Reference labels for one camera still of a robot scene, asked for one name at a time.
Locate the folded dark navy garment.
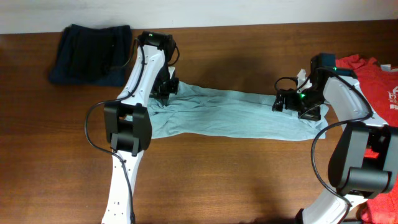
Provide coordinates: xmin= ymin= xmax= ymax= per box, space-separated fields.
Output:
xmin=48 ymin=24 xmax=132 ymax=86

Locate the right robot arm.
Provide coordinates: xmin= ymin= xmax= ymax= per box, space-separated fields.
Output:
xmin=272 ymin=53 xmax=397 ymax=224

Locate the left black cable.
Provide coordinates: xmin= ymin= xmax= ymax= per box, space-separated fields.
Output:
xmin=83 ymin=37 xmax=181 ymax=224

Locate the black cable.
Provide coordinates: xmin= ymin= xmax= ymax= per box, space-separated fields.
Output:
xmin=83 ymin=37 xmax=181 ymax=224
xmin=273 ymin=70 xmax=374 ymax=224

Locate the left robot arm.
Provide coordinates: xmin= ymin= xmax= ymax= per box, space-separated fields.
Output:
xmin=102 ymin=31 xmax=179 ymax=224

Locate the light blue t-shirt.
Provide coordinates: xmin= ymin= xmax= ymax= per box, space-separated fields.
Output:
xmin=147 ymin=82 xmax=328 ymax=141

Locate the red t-shirt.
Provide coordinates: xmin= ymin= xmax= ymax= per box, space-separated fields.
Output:
xmin=336 ymin=54 xmax=397 ymax=224

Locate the right black cable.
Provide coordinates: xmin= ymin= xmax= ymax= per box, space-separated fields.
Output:
xmin=273 ymin=70 xmax=374 ymax=224

